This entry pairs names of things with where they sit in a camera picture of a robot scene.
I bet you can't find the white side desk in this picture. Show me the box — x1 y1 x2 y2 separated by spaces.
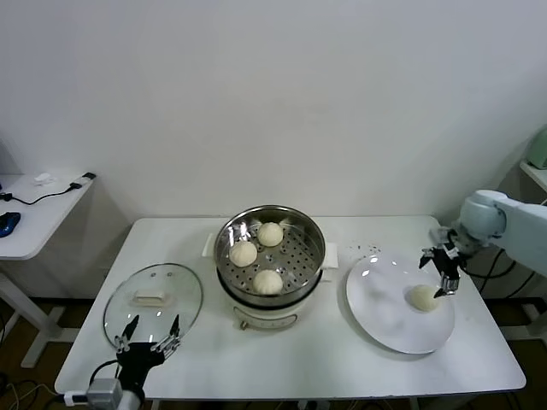
0 173 97 369

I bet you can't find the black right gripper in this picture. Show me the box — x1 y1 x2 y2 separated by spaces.
418 243 462 299

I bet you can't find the black hanging power cable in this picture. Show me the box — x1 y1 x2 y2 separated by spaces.
477 247 540 300

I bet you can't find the white steamed baozi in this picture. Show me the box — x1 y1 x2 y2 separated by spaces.
256 221 284 248
409 284 441 313
252 268 284 296
229 241 259 268

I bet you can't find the white round plate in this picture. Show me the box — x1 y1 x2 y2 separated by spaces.
345 255 456 355

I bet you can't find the glass pot lid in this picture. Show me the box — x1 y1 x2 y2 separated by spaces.
103 262 204 349

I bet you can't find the white side table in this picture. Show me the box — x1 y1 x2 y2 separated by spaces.
519 161 547 193

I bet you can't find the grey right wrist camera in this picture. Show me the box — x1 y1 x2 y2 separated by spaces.
428 225 454 244

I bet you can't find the stainless steel steamer basket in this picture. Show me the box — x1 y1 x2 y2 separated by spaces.
203 206 341 302

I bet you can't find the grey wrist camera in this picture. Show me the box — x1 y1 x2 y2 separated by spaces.
63 378 125 407
428 225 454 244

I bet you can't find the blue computer mouse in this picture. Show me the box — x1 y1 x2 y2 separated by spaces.
0 211 22 238

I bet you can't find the black desk cable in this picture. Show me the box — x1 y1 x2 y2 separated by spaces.
0 182 85 206

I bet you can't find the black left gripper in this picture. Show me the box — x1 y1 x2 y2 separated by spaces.
113 313 181 388

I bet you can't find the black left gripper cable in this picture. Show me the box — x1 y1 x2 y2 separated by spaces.
88 358 121 385

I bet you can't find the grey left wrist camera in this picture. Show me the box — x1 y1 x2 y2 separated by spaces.
63 378 125 407

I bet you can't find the pale green appliance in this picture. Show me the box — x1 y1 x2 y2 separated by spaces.
527 127 547 171

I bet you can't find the white electric cooker base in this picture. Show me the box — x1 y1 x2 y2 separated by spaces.
216 268 334 332

